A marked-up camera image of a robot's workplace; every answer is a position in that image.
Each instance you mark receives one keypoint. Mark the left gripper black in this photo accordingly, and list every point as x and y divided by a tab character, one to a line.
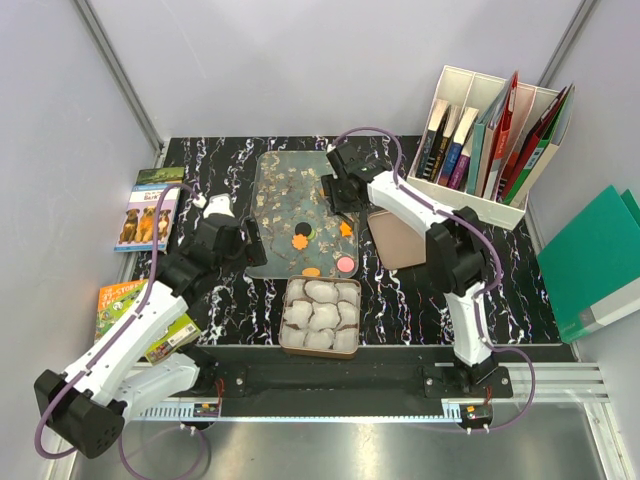
253	254

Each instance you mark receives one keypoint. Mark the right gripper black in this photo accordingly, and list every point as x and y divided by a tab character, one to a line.
330	182

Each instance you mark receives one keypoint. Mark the orange flower cookie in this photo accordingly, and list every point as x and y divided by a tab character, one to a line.
300	242

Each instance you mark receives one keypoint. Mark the black sandwich cookie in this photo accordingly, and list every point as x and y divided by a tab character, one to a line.
303	228

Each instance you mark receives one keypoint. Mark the orange fish cookie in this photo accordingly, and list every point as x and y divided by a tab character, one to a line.
345	229

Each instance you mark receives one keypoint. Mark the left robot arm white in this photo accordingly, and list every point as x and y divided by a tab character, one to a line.
91	401

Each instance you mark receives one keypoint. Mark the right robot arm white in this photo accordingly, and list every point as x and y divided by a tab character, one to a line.
456	251

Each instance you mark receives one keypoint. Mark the floral blue serving tray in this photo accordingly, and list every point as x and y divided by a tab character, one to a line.
287	190

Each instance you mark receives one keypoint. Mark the orange cookie at tray edge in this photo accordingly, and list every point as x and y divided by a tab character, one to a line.
311	272

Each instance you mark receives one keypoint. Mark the cookie tin lid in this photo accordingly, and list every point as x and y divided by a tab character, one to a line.
398	246

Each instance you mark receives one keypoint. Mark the pink round cookie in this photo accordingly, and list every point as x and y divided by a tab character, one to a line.
345	264

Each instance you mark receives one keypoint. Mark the black paperback book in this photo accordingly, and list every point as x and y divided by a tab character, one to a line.
441	113

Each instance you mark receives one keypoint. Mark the metal cookie tin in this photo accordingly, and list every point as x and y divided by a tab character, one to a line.
321	317

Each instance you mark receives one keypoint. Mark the dog picture book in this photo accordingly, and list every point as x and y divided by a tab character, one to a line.
136	233

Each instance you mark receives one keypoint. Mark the teal folder in organizer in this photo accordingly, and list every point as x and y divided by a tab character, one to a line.
478	156

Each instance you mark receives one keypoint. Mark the blue purple book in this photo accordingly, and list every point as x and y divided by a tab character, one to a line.
458	140

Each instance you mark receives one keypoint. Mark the white file organizer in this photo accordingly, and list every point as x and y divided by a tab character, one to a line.
468	88

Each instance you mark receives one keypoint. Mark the red folder in organizer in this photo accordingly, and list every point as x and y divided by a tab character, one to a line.
500	125

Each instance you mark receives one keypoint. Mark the green orange storey book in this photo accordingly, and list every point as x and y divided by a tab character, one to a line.
115	300

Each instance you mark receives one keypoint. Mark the dark red green folders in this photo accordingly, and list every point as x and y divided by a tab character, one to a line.
535	142

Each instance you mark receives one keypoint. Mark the green folder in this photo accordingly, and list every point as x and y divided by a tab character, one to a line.
591	267

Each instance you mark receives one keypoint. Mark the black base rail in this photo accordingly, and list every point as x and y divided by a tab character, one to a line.
396	381

